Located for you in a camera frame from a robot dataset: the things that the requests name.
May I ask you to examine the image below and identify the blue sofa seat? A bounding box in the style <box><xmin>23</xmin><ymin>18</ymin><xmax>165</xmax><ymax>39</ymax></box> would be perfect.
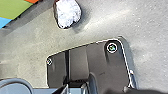
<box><xmin>0</xmin><ymin>16</ymin><xmax>14</xmax><ymax>30</ymax></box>

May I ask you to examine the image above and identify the orange sofa seat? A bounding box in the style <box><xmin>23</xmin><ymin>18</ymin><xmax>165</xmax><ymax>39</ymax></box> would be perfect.
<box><xmin>24</xmin><ymin>0</ymin><xmax>41</xmax><ymax>5</ymax></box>

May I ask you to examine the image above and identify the green sofa seat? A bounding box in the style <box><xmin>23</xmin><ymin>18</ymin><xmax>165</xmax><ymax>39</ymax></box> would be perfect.
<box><xmin>0</xmin><ymin>0</ymin><xmax>34</xmax><ymax>20</ymax></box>

